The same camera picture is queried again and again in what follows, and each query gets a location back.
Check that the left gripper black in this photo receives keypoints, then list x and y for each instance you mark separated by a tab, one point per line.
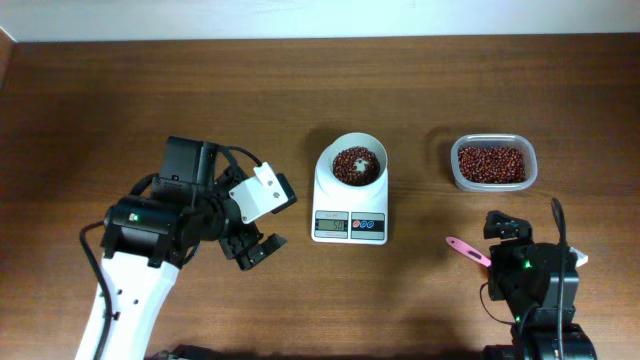
247	260

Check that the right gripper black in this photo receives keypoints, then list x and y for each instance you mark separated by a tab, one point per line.
507	240

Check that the pink measuring scoop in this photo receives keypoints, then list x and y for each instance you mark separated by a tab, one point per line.
468	251

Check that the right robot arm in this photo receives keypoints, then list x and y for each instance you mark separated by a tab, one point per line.
557	341

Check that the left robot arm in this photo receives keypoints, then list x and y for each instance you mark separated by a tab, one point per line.
137	251

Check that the white digital kitchen scale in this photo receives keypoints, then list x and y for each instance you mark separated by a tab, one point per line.
347	214

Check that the red beans in container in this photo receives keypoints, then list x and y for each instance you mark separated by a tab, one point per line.
491	165

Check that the clear plastic bean container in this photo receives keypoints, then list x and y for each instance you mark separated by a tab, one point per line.
495	140

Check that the red beans in bowl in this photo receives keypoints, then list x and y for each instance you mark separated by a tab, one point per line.
356	166

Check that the white round bowl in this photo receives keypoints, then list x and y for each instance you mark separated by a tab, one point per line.
358	139

